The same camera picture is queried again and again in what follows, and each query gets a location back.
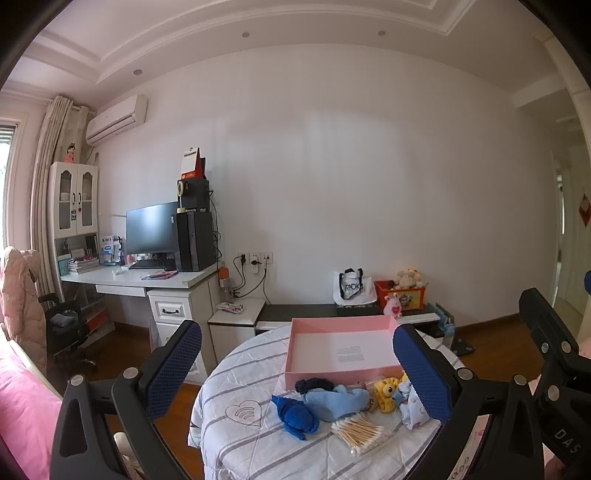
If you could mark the black keyboard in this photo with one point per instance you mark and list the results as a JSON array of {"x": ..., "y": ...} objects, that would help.
[{"x": 152, "y": 264}]

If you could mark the white desk with drawers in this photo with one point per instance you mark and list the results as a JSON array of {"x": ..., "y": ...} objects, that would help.
[{"x": 184, "y": 279}]

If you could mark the pink bed cover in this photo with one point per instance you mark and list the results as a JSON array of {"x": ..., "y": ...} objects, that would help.
[{"x": 23, "y": 401}]

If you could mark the black flat floor device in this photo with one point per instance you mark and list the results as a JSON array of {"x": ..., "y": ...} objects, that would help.
[{"x": 461, "y": 346}]

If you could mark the beige curtain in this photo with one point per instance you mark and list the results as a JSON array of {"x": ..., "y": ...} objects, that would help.
[{"x": 51, "y": 161}]

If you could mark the pink printed packet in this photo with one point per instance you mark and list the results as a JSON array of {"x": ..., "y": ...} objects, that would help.
[{"x": 230, "y": 308}]

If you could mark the blue packets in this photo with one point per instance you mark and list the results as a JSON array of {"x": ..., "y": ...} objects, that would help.
[{"x": 447, "y": 321}]

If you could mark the beige plush toy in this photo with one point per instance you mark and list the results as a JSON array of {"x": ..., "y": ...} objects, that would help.
[{"x": 408, "y": 278}]

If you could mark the white tote bag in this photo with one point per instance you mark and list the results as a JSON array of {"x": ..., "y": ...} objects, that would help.
[{"x": 355, "y": 290}]

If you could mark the white wall air conditioner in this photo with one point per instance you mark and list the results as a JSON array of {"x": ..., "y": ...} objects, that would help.
[{"x": 115, "y": 121}]

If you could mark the black speaker box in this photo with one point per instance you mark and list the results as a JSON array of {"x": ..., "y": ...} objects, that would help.
[{"x": 196, "y": 194}]

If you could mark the pink notebook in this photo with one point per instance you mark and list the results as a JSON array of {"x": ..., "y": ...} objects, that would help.
[{"x": 159, "y": 275}]

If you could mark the small doll figure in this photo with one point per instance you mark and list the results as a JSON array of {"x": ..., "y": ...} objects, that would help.
[{"x": 70, "y": 154}]

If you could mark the dark navy sock ball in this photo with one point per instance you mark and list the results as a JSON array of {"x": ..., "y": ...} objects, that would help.
[{"x": 314, "y": 384}]

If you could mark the white wall sockets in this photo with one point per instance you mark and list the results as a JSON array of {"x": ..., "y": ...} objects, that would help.
[{"x": 265, "y": 257}]

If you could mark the black office chair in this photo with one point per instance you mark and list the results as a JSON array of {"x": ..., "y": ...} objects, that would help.
[{"x": 69, "y": 337}]

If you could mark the pink cardboard box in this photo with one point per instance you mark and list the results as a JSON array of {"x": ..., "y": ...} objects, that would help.
[{"x": 323, "y": 350}]

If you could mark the pink plush heart toy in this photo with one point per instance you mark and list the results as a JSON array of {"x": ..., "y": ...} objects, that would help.
[{"x": 393, "y": 308}]

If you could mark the light blue cloth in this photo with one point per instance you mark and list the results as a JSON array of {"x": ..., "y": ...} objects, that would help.
[{"x": 332, "y": 401}]

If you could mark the printed baby cloth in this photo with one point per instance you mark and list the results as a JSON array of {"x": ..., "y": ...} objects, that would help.
[{"x": 411, "y": 408}]

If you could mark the stack of books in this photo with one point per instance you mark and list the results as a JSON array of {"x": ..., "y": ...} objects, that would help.
[{"x": 83, "y": 266}]

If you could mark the red storage box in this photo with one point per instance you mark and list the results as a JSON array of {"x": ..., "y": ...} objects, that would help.
[{"x": 411, "y": 299}]

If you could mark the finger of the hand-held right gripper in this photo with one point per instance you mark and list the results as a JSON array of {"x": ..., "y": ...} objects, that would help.
[{"x": 549, "y": 327}]

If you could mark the blue white carton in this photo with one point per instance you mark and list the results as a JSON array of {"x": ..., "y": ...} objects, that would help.
[{"x": 107, "y": 249}]

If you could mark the orange white storage box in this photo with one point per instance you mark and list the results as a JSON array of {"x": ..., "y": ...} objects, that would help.
[{"x": 99, "y": 321}]

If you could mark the beige scrunchie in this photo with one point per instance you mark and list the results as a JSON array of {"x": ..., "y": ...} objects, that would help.
[{"x": 371, "y": 405}]

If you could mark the red door ornament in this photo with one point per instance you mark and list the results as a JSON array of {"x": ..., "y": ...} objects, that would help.
[{"x": 586, "y": 210}]

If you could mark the black top white TV bench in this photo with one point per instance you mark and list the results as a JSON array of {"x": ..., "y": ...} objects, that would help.
[{"x": 300, "y": 310}]

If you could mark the orange capped clear bottle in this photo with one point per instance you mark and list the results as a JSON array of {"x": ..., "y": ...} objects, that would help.
[{"x": 224, "y": 273}]

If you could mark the black computer tower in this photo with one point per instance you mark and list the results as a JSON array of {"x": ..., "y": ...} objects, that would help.
[{"x": 196, "y": 240}]

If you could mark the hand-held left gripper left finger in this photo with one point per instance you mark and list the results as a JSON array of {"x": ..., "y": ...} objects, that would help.
[{"x": 175, "y": 364}]

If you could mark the white glass-door cabinet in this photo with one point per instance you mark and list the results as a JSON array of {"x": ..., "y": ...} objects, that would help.
[{"x": 75, "y": 203}]

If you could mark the yellow crocheted toy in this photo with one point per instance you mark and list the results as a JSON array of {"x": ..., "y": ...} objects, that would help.
[{"x": 385, "y": 394}]

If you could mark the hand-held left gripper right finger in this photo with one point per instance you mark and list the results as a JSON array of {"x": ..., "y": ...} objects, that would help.
[{"x": 420, "y": 374}]

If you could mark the dark blue crocheted toy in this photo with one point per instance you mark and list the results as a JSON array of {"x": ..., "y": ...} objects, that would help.
[{"x": 295, "y": 415}]

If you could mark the red white desk calendar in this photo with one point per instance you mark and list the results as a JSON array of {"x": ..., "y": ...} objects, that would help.
[{"x": 189, "y": 161}]

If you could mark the tape roll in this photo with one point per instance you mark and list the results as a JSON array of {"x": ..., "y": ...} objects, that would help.
[{"x": 179, "y": 188}]

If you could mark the bag of cotton swabs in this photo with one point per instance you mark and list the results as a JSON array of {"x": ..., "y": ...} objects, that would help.
[{"x": 360, "y": 431}]

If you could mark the white door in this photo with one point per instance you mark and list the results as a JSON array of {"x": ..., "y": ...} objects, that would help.
[{"x": 577, "y": 258}]

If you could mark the black computer monitor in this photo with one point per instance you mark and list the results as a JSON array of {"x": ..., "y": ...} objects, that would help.
[{"x": 152, "y": 228}]

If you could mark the window frame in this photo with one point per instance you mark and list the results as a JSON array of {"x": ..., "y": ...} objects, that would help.
[{"x": 9, "y": 138}]

